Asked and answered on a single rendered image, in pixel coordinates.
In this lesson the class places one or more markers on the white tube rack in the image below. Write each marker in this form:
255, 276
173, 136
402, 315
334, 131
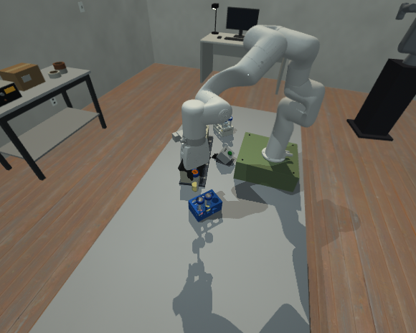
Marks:
223, 131

